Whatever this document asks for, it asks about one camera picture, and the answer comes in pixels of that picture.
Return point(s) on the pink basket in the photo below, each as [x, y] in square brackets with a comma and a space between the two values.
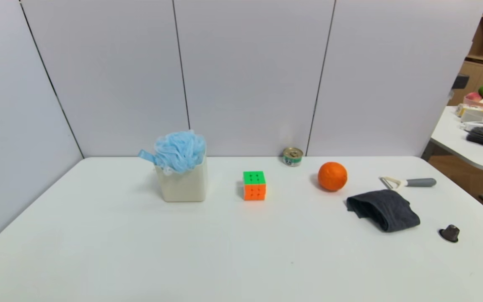
[473, 99]

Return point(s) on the small dark brown cap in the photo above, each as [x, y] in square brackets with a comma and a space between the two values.
[450, 233]

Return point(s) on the colourful puzzle cube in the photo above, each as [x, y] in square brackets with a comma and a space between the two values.
[254, 186]

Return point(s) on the dark grey folded towel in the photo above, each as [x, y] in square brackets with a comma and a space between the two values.
[385, 209]

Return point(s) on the white rectangular box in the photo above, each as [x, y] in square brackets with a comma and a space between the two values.
[475, 115]

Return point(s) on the light blue bath loofah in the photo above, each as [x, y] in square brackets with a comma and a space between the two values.
[180, 151]

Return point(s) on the black bracket on partition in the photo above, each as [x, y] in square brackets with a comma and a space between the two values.
[460, 81]

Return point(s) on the white plastic box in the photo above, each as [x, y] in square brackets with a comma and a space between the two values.
[183, 188]

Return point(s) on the white side table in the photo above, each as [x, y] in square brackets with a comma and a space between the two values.
[468, 151]

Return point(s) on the orange fruit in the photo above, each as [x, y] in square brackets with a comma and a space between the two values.
[332, 176]

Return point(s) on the small tin can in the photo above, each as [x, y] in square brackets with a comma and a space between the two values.
[292, 157]

